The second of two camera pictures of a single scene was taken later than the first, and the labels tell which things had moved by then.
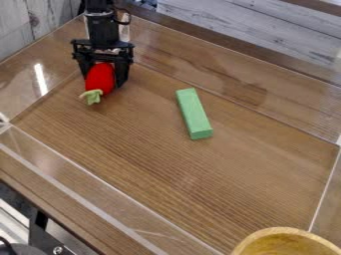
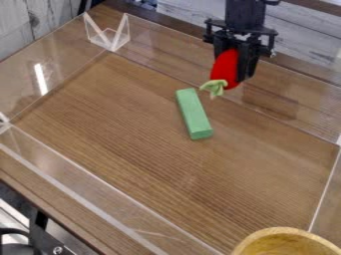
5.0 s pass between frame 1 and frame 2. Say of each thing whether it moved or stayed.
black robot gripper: moved
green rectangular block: stayed
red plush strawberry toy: moved
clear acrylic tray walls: stayed
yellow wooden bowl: stayed
